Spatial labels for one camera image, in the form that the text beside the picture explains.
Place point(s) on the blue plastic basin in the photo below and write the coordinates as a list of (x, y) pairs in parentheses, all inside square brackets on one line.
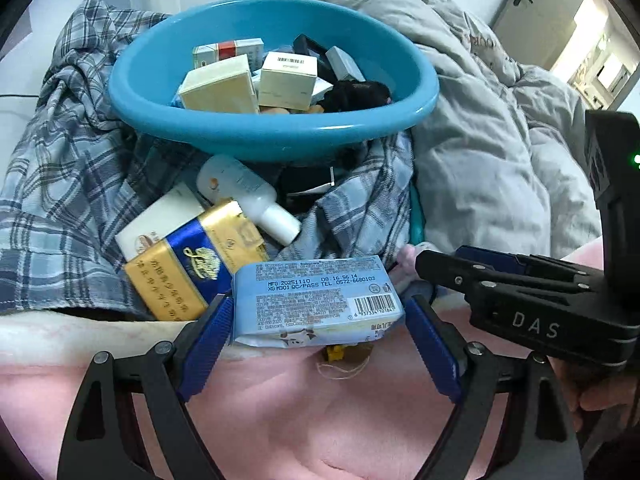
[(250, 135)]

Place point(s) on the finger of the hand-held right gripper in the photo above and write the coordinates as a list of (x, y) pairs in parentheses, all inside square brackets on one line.
[(445, 272), (500, 259)]

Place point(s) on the light blue wet wipes pack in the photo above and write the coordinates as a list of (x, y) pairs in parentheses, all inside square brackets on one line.
[(310, 300)]

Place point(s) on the gold and blue box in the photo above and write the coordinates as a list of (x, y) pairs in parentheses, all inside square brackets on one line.
[(190, 260)]

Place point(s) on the flat white box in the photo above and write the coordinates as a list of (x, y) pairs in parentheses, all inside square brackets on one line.
[(155, 220)]

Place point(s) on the grey duvet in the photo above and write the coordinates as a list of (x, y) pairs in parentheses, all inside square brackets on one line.
[(490, 160)]

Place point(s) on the white plastic bottle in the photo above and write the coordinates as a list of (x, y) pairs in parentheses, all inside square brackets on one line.
[(240, 185)]

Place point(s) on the cream box with barcode label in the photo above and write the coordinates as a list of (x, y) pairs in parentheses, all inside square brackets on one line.
[(287, 82)]

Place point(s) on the plain cream cardboard box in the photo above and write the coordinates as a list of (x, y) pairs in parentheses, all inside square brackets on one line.
[(220, 87)]

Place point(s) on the red and white box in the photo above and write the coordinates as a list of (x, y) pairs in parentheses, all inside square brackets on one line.
[(230, 50)]

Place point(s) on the person's right hand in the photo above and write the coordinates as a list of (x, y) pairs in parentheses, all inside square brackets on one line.
[(610, 390)]

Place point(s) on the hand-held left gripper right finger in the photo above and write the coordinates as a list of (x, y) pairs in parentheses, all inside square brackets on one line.
[(432, 347)]

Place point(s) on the grey door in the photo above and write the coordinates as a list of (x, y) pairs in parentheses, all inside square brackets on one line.
[(545, 5)]

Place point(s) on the black fuzzy item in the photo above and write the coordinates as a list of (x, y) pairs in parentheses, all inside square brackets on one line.
[(355, 95)]

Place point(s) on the black cloth with white tag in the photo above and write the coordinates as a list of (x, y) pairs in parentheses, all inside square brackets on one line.
[(305, 182)]

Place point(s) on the white pink plush toy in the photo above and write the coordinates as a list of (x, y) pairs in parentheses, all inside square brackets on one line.
[(410, 260)]

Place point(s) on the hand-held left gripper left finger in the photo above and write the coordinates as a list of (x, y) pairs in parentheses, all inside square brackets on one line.
[(207, 345)]

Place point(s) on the grey blue box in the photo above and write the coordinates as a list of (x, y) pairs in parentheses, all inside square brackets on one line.
[(345, 62)]

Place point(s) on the pink fleece cloth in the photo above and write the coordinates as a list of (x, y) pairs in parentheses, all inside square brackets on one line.
[(310, 425)]

